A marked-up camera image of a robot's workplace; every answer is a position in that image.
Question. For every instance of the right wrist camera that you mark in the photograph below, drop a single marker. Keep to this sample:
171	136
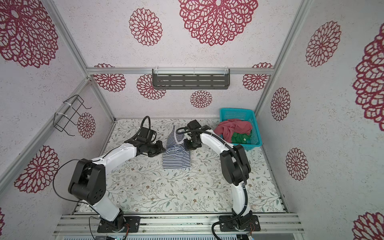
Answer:
193	125

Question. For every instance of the floral table mat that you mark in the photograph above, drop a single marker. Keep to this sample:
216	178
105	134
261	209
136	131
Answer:
142	185

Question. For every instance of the grey metal wall shelf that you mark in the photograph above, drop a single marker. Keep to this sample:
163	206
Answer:
169	80

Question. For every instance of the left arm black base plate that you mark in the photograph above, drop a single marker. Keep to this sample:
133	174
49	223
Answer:
120	225

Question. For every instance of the maroon red tank top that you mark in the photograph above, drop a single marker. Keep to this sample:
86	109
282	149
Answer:
227	128

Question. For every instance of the black wire wall rack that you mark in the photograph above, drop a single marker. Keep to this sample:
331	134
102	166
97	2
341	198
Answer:
62	119

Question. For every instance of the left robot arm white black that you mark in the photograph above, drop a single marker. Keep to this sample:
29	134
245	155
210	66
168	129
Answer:
88	182

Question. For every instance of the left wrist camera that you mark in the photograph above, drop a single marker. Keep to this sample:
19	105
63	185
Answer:
146	134

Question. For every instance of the aluminium front rail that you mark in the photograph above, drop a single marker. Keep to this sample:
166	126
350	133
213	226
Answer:
179	224

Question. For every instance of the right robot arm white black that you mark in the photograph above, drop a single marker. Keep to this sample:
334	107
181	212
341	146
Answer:
234	165

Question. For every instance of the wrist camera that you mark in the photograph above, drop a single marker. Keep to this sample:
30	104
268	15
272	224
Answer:
193	125
146	134

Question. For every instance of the teal plastic basket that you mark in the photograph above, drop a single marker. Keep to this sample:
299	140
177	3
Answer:
244	115

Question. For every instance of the green tank top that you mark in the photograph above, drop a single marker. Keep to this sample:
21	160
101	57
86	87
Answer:
238	138

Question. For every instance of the blue white striped tank top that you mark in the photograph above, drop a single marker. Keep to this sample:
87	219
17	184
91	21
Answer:
176	155

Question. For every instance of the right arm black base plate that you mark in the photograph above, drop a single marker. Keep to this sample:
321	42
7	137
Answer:
248	223

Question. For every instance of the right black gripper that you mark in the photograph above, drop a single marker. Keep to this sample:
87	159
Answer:
188	146

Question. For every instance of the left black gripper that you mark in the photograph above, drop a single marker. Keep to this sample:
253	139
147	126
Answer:
160	149

